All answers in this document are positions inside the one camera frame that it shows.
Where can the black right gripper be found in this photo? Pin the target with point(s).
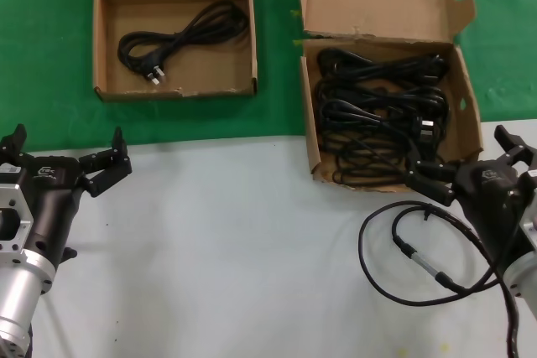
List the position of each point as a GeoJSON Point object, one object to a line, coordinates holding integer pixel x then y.
{"type": "Point", "coordinates": [491, 198]}

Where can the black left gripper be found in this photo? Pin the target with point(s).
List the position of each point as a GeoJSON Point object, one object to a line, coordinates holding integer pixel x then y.
{"type": "Point", "coordinates": [54, 194]}

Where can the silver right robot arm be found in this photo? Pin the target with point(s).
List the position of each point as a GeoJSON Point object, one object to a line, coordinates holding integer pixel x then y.
{"type": "Point", "coordinates": [524, 282]}

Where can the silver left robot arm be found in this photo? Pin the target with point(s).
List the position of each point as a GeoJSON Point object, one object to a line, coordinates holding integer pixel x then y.
{"type": "Point", "coordinates": [19, 299]}

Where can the cardboard box with intact lid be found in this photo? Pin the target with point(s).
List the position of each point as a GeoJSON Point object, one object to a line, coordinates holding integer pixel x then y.
{"type": "Point", "coordinates": [210, 69]}

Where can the green table cloth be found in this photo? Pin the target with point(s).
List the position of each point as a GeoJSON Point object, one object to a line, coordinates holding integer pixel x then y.
{"type": "Point", "coordinates": [42, 39]}

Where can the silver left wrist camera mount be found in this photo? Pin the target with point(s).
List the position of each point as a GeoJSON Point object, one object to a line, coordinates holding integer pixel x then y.
{"type": "Point", "coordinates": [12, 215]}

